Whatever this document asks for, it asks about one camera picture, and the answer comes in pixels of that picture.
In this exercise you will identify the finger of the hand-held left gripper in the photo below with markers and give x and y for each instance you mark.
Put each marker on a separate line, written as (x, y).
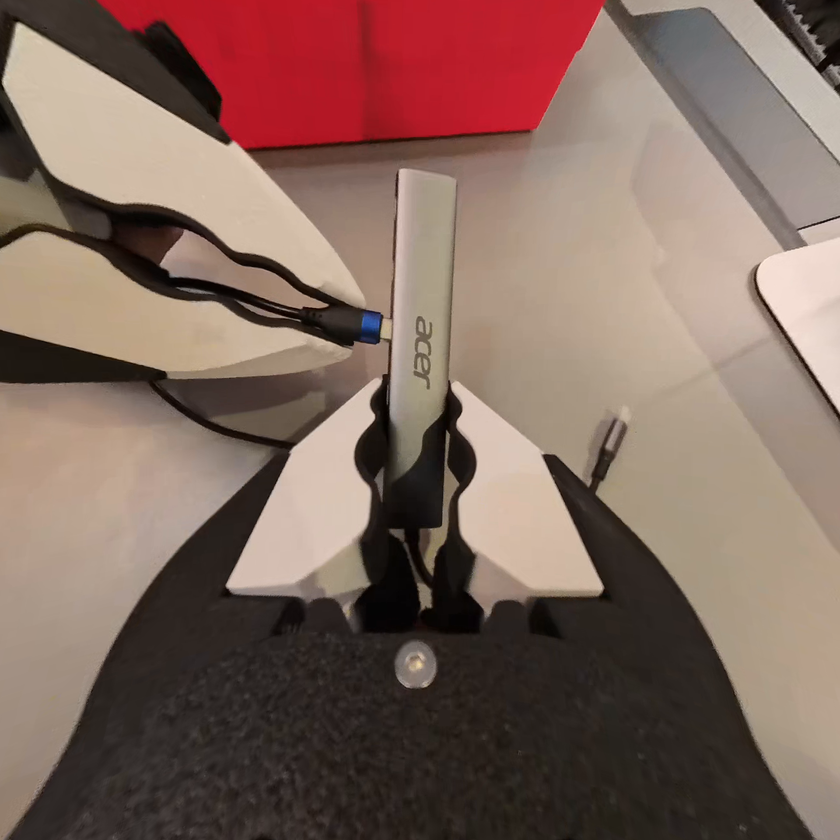
(164, 151)
(131, 328)

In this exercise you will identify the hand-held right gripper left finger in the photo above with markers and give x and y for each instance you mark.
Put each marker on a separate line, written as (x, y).
(308, 525)

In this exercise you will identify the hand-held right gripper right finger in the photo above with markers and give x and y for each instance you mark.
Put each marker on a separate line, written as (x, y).
(525, 525)

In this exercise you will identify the silver USB hub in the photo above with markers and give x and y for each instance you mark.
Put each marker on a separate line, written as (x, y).
(423, 262)

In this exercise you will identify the grey desk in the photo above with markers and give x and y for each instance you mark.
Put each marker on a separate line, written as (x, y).
(590, 295)

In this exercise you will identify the red plastic bin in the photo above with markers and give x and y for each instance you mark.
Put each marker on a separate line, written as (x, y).
(394, 65)

